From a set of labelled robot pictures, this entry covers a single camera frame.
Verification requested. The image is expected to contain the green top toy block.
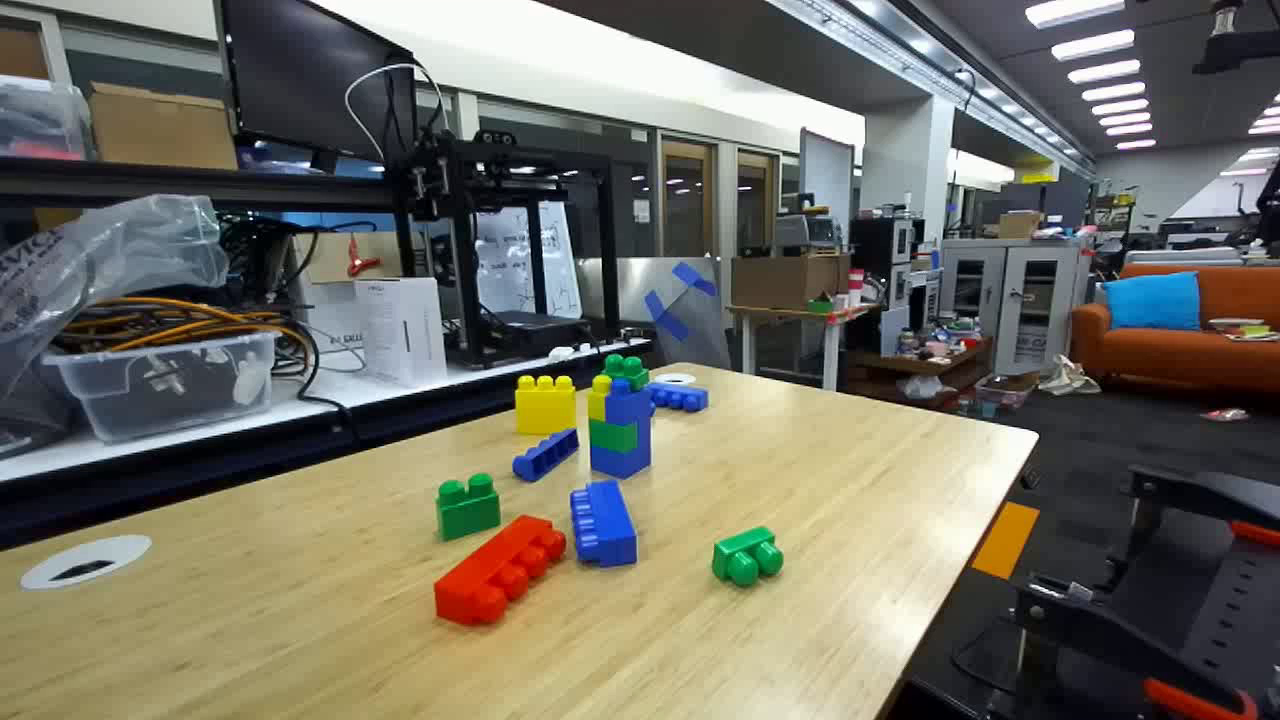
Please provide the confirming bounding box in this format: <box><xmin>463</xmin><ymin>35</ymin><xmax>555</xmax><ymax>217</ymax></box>
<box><xmin>601</xmin><ymin>352</ymin><xmax>657</xmax><ymax>395</ymax></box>

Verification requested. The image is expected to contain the blue four-stud toy block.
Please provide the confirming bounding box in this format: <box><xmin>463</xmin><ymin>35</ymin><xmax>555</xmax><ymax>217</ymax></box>
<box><xmin>649</xmin><ymin>375</ymin><xmax>714</xmax><ymax>414</ymax></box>

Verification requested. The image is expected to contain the green block inside stack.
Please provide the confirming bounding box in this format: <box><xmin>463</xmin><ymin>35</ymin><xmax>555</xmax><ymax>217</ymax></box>
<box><xmin>588</xmin><ymin>414</ymin><xmax>643</xmax><ymax>460</ymax></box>

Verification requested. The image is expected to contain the tall blue stacked block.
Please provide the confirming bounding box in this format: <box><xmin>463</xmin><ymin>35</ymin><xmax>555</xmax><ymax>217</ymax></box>
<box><xmin>588</xmin><ymin>380</ymin><xmax>661</xmax><ymax>483</ymax></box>

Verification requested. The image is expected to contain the large yellow toy block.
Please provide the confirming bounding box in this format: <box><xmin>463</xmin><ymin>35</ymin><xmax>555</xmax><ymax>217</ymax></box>
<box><xmin>511</xmin><ymin>373</ymin><xmax>584</xmax><ymax>439</ymax></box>

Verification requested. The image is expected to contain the slim blue toy block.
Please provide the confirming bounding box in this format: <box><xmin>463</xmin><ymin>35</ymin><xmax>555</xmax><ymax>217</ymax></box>
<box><xmin>510</xmin><ymin>428</ymin><xmax>584</xmax><ymax>486</ymax></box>

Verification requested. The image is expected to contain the wide blue toy block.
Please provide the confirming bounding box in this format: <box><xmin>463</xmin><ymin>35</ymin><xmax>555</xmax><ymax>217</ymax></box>
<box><xmin>564</xmin><ymin>477</ymin><xmax>642</xmax><ymax>571</ymax></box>

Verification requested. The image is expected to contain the small green toy block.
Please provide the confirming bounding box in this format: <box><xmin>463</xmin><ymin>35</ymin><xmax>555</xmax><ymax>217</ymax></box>
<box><xmin>708</xmin><ymin>522</ymin><xmax>789</xmax><ymax>591</ymax></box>

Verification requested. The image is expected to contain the square green toy block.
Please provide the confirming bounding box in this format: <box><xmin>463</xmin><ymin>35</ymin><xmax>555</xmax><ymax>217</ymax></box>
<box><xmin>431</xmin><ymin>468</ymin><xmax>506</xmax><ymax>542</ymax></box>

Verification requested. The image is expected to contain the long red toy block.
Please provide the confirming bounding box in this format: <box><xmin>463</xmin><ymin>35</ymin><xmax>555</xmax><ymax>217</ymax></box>
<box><xmin>431</xmin><ymin>513</ymin><xmax>572</xmax><ymax>630</ymax></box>

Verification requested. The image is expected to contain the blue tape strip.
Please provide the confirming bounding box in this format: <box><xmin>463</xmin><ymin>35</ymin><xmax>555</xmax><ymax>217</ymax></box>
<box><xmin>669</xmin><ymin>257</ymin><xmax>723</xmax><ymax>304</ymax></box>
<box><xmin>642</xmin><ymin>288</ymin><xmax>698</xmax><ymax>345</ymax></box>

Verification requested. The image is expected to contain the white side table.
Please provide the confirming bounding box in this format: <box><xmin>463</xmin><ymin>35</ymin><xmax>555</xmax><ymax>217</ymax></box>
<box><xmin>723</xmin><ymin>300</ymin><xmax>889</xmax><ymax>395</ymax></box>

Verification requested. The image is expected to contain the large brown cardboard box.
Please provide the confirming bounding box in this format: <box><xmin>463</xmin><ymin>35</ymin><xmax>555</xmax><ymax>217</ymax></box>
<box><xmin>728</xmin><ymin>248</ymin><xmax>856</xmax><ymax>317</ymax></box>

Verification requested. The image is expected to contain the white cardboard box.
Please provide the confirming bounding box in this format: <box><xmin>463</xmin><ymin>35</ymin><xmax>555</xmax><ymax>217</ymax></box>
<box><xmin>300</xmin><ymin>270</ymin><xmax>451</xmax><ymax>387</ymax></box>

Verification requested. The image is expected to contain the grey standing panel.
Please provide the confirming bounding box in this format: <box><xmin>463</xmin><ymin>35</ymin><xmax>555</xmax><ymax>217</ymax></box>
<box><xmin>796</xmin><ymin>122</ymin><xmax>861</xmax><ymax>250</ymax></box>

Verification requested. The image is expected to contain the black equipment tower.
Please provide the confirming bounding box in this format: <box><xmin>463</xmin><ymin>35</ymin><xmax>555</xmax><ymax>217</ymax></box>
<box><xmin>847</xmin><ymin>211</ymin><xmax>921</xmax><ymax>283</ymax></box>

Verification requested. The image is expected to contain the low wooden table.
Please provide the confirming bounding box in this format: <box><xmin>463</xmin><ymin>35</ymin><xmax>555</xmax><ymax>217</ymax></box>
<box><xmin>847</xmin><ymin>333</ymin><xmax>1005</xmax><ymax>406</ymax></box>

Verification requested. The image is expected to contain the white glass door cabinet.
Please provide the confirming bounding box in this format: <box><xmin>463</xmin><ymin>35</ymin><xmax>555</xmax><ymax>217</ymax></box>
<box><xmin>938</xmin><ymin>236</ymin><xmax>1090</xmax><ymax>380</ymax></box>

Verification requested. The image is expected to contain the black monitor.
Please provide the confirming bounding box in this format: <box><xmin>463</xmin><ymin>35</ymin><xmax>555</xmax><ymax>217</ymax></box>
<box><xmin>216</xmin><ymin>0</ymin><xmax>421</xmax><ymax>163</ymax></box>

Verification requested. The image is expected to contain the white workbench shelf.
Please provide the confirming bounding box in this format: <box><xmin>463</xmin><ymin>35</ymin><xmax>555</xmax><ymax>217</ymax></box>
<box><xmin>0</xmin><ymin>333</ymin><xmax>657</xmax><ymax>551</ymax></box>

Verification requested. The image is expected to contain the clear plastic storage bin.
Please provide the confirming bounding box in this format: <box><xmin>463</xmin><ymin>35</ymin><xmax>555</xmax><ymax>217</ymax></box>
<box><xmin>42</xmin><ymin>328</ymin><xmax>284</xmax><ymax>447</ymax></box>

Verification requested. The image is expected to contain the black upper shelf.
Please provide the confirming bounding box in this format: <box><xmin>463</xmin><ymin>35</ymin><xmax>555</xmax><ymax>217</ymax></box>
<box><xmin>0</xmin><ymin>153</ymin><xmax>403</xmax><ymax>219</ymax></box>

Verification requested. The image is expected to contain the blue cushion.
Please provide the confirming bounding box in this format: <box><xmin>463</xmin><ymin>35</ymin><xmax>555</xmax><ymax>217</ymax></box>
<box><xmin>1101</xmin><ymin>266</ymin><xmax>1210</xmax><ymax>334</ymax></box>

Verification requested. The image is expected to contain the orange sofa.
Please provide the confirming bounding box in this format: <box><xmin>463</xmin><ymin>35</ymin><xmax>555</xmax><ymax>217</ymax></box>
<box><xmin>1070</xmin><ymin>258</ymin><xmax>1280</xmax><ymax>399</ymax></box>

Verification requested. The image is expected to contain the cardboard box on shelf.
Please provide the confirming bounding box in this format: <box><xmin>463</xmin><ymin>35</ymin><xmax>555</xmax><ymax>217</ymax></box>
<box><xmin>89</xmin><ymin>81</ymin><xmax>244</xmax><ymax>176</ymax></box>

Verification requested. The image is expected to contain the ceiling light panel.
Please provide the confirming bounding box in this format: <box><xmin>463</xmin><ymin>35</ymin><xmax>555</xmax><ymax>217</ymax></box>
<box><xmin>1065</xmin><ymin>55</ymin><xmax>1150</xmax><ymax>86</ymax></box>
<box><xmin>1021</xmin><ymin>0</ymin><xmax>1132</xmax><ymax>31</ymax></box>
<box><xmin>1044</xmin><ymin>24</ymin><xmax>1146</xmax><ymax>66</ymax></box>
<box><xmin>1078</xmin><ymin>75</ymin><xmax>1151</xmax><ymax>106</ymax></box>

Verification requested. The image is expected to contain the clear plastic bag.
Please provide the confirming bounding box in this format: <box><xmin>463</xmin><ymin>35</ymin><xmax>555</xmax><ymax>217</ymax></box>
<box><xmin>0</xmin><ymin>190</ymin><xmax>235</xmax><ymax>447</ymax></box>

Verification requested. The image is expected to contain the translucent storage tub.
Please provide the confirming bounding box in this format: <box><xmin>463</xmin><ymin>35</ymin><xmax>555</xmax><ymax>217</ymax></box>
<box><xmin>0</xmin><ymin>72</ymin><xmax>93</xmax><ymax>163</ymax></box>

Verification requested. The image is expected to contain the black ceiling fixture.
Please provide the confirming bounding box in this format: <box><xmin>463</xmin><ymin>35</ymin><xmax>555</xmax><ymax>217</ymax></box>
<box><xmin>1190</xmin><ymin>0</ymin><xmax>1280</xmax><ymax>81</ymax></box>

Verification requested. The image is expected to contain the black 3D printer frame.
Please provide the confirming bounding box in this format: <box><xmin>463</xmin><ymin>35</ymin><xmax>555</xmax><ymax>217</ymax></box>
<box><xmin>390</xmin><ymin>126</ymin><xmax>627</xmax><ymax>373</ymax></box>

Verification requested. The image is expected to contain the white cable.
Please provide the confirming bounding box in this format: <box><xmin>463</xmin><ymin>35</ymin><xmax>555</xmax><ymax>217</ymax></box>
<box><xmin>340</xmin><ymin>55</ymin><xmax>451</xmax><ymax>153</ymax></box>

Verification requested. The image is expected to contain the orange cable coil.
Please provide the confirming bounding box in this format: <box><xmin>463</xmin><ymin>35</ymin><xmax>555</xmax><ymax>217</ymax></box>
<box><xmin>55</xmin><ymin>292</ymin><xmax>319</xmax><ymax>387</ymax></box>

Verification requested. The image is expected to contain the black clamp red handle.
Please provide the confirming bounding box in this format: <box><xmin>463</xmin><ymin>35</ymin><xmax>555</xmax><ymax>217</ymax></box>
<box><xmin>1005</xmin><ymin>571</ymin><xmax>1264</xmax><ymax>720</ymax></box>

